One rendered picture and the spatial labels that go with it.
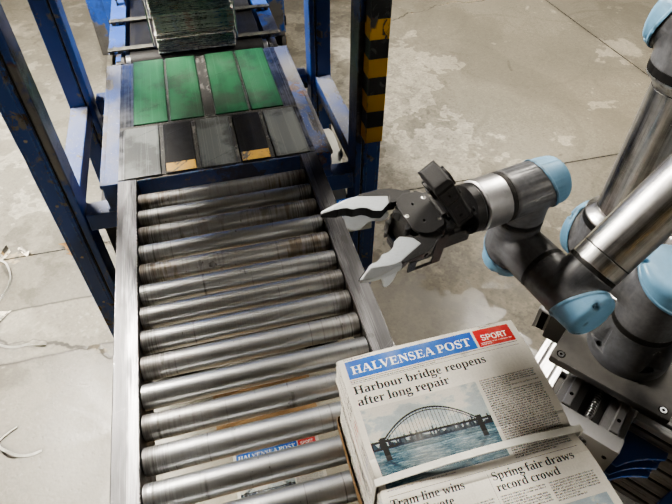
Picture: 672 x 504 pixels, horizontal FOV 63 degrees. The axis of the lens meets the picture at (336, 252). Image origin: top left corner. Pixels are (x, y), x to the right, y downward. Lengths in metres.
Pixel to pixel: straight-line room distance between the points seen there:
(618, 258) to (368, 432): 0.40
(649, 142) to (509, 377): 0.42
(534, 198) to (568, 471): 0.36
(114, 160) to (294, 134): 0.52
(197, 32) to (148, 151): 0.65
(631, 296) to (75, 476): 1.66
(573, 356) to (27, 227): 2.40
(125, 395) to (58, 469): 0.96
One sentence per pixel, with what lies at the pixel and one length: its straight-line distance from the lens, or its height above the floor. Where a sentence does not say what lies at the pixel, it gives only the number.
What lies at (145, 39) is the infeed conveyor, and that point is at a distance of 2.33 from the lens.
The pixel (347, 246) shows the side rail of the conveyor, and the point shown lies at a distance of 1.29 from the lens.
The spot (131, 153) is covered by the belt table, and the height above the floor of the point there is 0.80.
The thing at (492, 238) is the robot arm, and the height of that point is 1.13.
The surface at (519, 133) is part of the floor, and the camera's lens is 3.28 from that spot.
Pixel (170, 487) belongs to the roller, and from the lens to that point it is 1.02.
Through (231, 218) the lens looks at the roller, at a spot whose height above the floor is 0.80.
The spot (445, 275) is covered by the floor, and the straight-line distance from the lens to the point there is 2.35.
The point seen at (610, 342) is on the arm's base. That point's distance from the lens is 1.15.
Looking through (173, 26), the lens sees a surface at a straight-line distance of 2.17.
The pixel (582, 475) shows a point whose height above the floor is 1.03.
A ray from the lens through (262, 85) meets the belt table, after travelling 1.92.
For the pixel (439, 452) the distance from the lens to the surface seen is 0.76.
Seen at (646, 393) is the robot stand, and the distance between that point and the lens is 1.18.
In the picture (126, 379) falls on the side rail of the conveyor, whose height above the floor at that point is 0.80.
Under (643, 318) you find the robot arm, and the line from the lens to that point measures 1.08.
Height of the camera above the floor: 1.72
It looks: 46 degrees down
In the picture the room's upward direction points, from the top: straight up
